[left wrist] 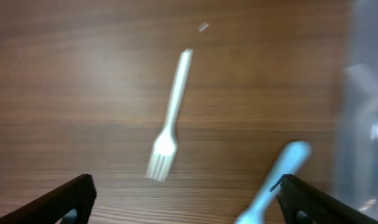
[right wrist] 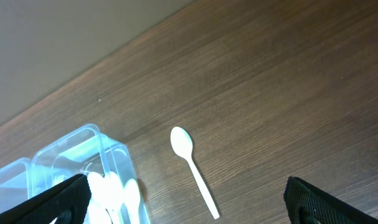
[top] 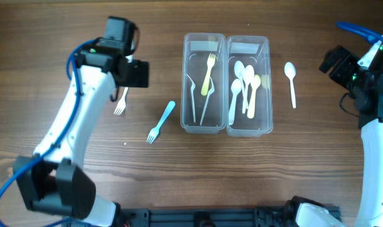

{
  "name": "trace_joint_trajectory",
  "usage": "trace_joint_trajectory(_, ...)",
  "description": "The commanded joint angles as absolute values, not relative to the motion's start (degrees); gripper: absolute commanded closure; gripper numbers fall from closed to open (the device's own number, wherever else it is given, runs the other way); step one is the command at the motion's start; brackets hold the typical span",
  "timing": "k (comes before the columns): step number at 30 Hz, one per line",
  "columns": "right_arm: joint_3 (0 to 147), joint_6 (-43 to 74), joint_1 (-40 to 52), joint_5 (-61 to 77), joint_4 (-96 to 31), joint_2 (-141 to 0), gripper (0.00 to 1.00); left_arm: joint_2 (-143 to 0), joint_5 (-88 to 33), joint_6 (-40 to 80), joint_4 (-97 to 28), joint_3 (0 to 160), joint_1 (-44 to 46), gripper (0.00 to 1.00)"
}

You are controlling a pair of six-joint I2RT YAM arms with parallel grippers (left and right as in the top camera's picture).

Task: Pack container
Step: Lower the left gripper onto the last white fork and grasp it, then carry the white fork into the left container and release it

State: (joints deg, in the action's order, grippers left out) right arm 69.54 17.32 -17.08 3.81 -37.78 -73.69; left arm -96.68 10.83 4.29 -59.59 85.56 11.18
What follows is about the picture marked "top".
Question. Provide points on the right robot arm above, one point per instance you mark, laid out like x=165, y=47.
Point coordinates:
x=369, y=105

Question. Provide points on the yellow plastic fork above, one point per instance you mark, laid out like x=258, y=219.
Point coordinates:
x=210, y=64

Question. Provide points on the right clear plastic container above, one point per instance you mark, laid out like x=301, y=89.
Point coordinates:
x=255, y=51

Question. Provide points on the left clear plastic container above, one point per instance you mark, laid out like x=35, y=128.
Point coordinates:
x=197, y=47

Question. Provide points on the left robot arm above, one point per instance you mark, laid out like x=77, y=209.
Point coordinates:
x=52, y=179

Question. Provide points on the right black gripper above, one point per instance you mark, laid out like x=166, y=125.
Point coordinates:
x=332, y=58

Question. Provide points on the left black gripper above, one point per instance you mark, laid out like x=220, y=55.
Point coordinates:
x=142, y=78

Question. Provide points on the clear plastic container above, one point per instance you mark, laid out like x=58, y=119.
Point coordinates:
x=197, y=47
x=255, y=51

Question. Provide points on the yellow plastic spoon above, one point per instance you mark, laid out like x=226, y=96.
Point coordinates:
x=255, y=83

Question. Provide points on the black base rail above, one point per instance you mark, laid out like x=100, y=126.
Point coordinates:
x=253, y=217

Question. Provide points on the white plastic fork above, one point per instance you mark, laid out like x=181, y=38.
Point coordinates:
x=192, y=88
x=121, y=105
x=210, y=92

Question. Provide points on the light blue plastic fork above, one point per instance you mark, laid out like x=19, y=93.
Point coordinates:
x=156, y=130

